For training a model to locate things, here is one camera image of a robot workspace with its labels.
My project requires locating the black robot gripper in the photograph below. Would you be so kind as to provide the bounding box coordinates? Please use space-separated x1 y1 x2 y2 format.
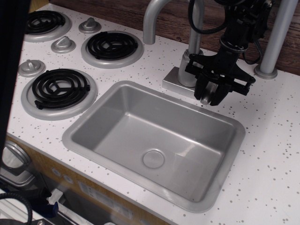
185 42 255 106

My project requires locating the silver faucet lever handle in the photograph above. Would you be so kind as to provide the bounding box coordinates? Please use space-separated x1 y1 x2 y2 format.
201 82 218 105

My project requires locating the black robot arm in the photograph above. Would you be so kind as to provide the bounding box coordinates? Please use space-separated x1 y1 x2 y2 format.
185 0 274 106

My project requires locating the grey vertical support pole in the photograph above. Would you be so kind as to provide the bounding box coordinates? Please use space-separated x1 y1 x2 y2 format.
254 0 298 80

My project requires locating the silver toy faucet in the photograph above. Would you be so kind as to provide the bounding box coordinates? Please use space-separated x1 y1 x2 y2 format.
143 0 203 98

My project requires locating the grey plastic sink basin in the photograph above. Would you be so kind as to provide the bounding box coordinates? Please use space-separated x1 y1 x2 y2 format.
62 81 246 213

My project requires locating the back right stove burner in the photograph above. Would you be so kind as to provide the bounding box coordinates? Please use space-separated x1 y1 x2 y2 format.
81 31 143 69

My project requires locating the stove burner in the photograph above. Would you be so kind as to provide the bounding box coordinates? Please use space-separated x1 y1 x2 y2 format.
24 10 72 43
21 68 98 121
81 31 143 69

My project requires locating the silver knob back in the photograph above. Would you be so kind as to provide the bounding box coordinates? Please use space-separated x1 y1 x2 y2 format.
78 17 102 34

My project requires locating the silver knob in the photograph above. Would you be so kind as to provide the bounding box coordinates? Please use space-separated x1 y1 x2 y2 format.
18 60 46 77
78 17 102 34
51 36 76 54

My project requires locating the silver knob middle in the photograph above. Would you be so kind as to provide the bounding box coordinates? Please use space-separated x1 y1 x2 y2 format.
51 36 76 54

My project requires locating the front right stove burner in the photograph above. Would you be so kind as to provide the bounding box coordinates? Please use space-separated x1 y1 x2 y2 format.
21 68 98 121

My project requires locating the back left stove burner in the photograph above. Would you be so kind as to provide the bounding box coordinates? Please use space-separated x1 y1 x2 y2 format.
24 10 72 43

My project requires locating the silver knob front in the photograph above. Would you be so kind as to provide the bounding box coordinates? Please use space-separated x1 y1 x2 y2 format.
18 60 46 77

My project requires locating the silver round oven dial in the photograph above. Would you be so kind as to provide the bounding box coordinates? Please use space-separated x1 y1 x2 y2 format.
2 140 31 176

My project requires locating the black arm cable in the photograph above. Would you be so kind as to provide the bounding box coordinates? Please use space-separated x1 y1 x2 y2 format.
188 0 229 35

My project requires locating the black cable lower left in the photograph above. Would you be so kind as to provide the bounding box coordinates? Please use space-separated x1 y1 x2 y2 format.
0 190 36 223

